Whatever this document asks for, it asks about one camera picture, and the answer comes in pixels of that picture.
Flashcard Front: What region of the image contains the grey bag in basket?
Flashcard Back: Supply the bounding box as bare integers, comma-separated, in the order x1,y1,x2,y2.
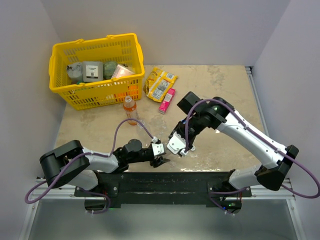
66,62,83,82

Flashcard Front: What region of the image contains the clear bottle left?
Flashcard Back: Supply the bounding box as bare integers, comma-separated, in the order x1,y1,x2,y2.
136,119,149,138

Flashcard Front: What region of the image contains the yellow snack bag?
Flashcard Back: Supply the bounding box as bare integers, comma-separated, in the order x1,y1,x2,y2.
143,67,179,103

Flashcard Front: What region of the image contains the yellow plastic shopping basket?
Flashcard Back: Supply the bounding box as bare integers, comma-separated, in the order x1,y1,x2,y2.
48,33,145,110

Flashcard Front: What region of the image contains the black base frame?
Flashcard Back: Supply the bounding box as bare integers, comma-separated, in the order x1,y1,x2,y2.
74,171,252,214

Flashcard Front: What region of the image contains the pink packaged item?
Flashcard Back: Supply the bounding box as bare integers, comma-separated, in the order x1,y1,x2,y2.
111,64,135,79

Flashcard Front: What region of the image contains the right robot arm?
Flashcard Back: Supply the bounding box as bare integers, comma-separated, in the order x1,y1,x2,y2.
166,91,299,197

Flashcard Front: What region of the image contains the green round item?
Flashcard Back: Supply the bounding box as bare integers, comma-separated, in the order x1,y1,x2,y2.
103,61,118,80

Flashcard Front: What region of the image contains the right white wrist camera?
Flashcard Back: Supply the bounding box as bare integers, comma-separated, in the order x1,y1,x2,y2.
166,131,196,157

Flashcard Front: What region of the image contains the orange drink bottle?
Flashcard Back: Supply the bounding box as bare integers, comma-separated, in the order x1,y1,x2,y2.
123,96,140,120

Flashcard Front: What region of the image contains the aluminium rail frame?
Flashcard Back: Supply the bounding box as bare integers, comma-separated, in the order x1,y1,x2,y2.
19,65,306,240

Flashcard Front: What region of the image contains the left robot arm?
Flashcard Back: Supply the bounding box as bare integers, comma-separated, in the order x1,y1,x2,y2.
39,139,170,196

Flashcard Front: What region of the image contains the pink carton box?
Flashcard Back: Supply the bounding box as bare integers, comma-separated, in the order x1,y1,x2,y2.
158,88,176,115

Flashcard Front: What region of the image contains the grey box in basket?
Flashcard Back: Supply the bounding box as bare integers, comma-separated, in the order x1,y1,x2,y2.
82,61,103,83

